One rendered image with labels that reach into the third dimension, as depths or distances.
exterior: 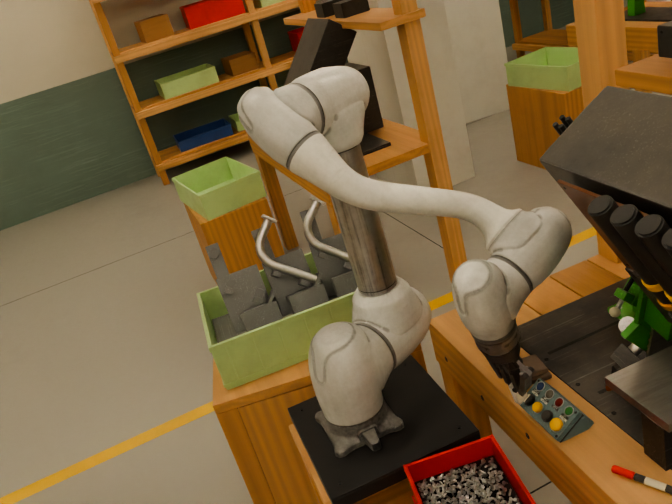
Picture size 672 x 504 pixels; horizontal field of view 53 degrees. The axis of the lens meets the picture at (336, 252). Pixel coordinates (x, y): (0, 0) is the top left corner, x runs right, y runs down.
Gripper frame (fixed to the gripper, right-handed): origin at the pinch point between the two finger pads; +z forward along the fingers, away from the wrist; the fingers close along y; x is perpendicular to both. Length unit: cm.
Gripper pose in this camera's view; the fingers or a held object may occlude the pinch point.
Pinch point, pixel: (518, 390)
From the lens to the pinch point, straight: 157.5
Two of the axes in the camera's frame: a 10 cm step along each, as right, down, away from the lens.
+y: 6.1, 3.6, -7.0
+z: 3.8, 6.5, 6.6
